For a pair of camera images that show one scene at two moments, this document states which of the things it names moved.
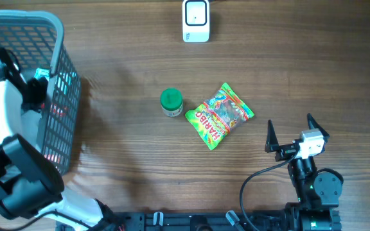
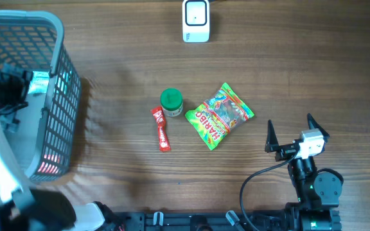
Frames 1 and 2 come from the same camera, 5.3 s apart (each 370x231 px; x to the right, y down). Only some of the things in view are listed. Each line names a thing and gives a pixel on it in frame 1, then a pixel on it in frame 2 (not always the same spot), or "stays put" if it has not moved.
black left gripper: [42, 87] -> [22, 79]
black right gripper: [284, 151] stays put
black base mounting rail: [191, 221] stays put
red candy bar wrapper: [54, 108] -> [164, 141]
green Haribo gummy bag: [218, 115] stays put
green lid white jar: [171, 102] stays put
